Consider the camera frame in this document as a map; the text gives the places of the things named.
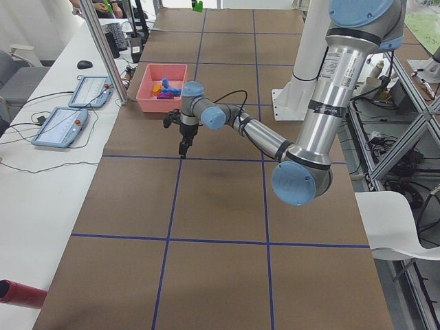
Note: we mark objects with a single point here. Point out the black keyboard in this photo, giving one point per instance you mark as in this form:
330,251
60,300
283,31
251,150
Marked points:
115,38

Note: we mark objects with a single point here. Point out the long blue block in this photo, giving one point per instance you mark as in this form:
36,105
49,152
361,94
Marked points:
174,91

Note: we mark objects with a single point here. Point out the aluminium frame post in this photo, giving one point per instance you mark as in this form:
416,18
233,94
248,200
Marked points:
103,48

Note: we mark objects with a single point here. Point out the red cylinder bottle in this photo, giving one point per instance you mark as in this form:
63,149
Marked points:
21,295

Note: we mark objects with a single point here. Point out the green block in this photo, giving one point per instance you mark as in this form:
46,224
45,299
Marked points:
199,7

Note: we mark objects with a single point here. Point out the far blue teach pendant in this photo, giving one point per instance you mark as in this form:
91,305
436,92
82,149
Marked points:
91,91

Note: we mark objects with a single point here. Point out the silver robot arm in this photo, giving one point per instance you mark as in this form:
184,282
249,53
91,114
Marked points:
356,29

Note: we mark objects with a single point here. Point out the white pedestal column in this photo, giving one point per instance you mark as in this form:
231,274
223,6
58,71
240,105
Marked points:
291,102

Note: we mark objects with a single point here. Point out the black computer mouse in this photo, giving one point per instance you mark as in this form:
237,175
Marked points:
84,64

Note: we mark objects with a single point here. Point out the purple block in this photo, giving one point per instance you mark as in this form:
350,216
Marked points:
165,96

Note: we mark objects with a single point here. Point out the near blue teach pendant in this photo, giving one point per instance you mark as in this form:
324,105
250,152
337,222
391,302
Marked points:
61,128

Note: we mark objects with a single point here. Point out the blue teach pendant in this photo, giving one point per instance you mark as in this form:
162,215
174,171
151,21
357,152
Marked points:
61,128
91,91

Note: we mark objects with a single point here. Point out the pink plastic box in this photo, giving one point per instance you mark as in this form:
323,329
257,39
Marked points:
155,72

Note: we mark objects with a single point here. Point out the orange block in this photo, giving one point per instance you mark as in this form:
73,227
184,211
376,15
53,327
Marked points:
157,89

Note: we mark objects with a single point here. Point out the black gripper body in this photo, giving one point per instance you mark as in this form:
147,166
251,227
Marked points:
188,130

